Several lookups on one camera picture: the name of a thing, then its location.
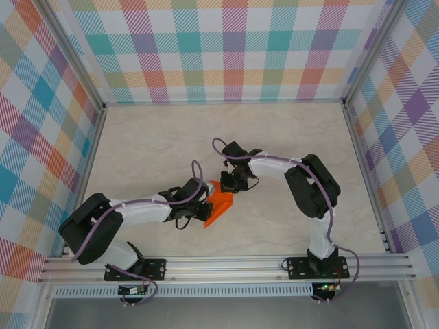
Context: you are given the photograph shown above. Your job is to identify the orange paper sheet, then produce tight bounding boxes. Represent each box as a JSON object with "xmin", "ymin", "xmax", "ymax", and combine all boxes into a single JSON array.
[{"xmin": 204, "ymin": 179, "xmax": 238, "ymax": 230}]

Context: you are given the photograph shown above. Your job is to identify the grey metal panel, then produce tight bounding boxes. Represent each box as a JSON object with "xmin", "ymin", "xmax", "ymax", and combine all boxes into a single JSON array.
[{"xmin": 44, "ymin": 297, "xmax": 411, "ymax": 329}]

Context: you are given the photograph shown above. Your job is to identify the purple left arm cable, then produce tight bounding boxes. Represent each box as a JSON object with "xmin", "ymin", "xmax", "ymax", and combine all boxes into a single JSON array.
[{"xmin": 70, "ymin": 160, "xmax": 159, "ymax": 308}]

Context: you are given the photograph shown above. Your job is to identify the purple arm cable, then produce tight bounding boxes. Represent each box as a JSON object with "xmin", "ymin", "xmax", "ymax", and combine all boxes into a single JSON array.
[
  {"xmin": 70, "ymin": 160, "xmax": 159, "ymax": 308},
  {"xmin": 211, "ymin": 137, "xmax": 360, "ymax": 306}
]

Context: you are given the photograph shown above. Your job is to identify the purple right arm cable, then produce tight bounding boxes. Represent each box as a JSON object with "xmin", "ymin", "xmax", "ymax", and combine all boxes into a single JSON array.
[{"xmin": 211, "ymin": 137, "xmax": 360, "ymax": 306}]

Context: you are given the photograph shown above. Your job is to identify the long aluminium mounting rail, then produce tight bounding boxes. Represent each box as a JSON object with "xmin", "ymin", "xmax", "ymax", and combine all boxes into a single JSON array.
[{"xmin": 37, "ymin": 253, "xmax": 418, "ymax": 284}]

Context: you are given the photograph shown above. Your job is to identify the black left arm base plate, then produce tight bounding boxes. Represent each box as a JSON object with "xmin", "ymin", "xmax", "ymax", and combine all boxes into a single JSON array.
[{"xmin": 104, "ymin": 258, "xmax": 168, "ymax": 282}]

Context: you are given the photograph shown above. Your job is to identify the perforated metal cable tray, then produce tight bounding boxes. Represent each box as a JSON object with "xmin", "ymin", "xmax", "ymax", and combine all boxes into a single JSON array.
[{"xmin": 54, "ymin": 282, "xmax": 315, "ymax": 298}]

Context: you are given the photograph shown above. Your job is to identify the aluminium frame cross bar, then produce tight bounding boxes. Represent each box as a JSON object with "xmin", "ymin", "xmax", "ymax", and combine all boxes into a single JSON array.
[{"xmin": 102, "ymin": 98, "xmax": 347, "ymax": 108}]

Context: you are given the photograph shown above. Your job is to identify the aluminium frame side rail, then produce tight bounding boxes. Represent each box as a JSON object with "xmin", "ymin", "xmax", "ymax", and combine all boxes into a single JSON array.
[
  {"xmin": 60, "ymin": 104, "xmax": 108, "ymax": 258},
  {"xmin": 342, "ymin": 104, "xmax": 394, "ymax": 254}
]

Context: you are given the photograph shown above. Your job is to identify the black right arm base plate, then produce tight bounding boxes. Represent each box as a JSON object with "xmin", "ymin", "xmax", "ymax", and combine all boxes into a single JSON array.
[{"xmin": 286, "ymin": 256, "xmax": 350, "ymax": 280}]

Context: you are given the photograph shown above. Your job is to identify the aluminium frame post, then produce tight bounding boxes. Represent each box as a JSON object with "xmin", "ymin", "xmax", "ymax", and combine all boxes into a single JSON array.
[
  {"xmin": 32, "ymin": 0, "xmax": 107, "ymax": 114},
  {"xmin": 342, "ymin": 0, "xmax": 414, "ymax": 110}
]

